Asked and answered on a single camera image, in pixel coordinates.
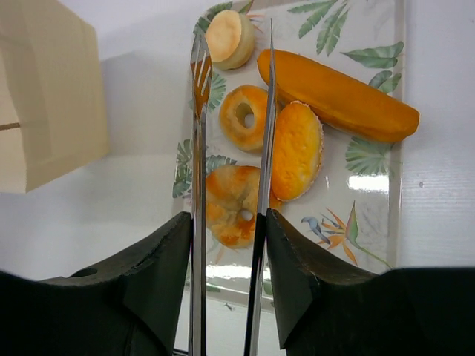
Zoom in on round bun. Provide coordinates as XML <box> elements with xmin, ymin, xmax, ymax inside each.
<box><xmin>205</xmin><ymin>10</ymin><xmax>255</xmax><ymax>71</ymax></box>

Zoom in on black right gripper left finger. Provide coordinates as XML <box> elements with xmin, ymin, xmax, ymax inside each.
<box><xmin>1</xmin><ymin>212</ymin><xmax>191</xmax><ymax>355</ymax></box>

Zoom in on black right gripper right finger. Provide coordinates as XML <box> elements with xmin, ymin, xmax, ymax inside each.
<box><xmin>267</xmin><ymin>210</ymin><xmax>474</xmax><ymax>355</ymax></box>

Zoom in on twisted croissant bread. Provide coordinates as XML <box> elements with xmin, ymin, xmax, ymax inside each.
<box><xmin>206</xmin><ymin>165</ymin><xmax>261</xmax><ymax>248</ymax></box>

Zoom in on floral leaf print tray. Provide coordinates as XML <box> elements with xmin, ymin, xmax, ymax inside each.
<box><xmin>172</xmin><ymin>1</ymin><xmax>405</xmax><ymax>303</ymax></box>

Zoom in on beige paper bag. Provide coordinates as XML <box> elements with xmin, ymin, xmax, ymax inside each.
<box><xmin>1</xmin><ymin>1</ymin><xmax>109</xmax><ymax>194</ymax></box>

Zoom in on metal kitchen tongs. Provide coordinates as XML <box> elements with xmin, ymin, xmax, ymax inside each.
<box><xmin>189</xmin><ymin>30</ymin><xmax>277</xmax><ymax>355</ymax></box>

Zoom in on ring doughnut bread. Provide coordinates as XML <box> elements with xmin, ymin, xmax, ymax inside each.
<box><xmin>219</xmin><ymin>85</ymin><xmax>268</xmax><ymax>153</ymax></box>

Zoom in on oval muffin bread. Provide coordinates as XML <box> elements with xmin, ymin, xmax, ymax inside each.
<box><xmin>271</xmin><ymin>101</ymin><xmax>324</xmax><ymax>202</ymax></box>

